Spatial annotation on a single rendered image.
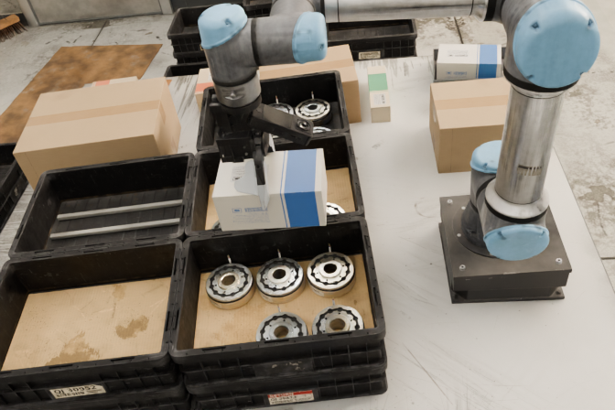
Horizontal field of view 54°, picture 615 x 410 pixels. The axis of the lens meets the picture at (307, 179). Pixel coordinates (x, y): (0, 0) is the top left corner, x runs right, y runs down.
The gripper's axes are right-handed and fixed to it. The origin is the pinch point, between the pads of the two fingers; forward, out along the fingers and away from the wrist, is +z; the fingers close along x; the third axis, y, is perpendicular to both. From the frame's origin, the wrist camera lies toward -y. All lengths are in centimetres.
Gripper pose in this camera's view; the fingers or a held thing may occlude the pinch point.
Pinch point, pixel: (271, 182)
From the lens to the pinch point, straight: 115.1
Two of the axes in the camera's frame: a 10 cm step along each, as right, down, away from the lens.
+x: -0.4, 6.7, -7.4
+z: 1.3, 7.4, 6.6
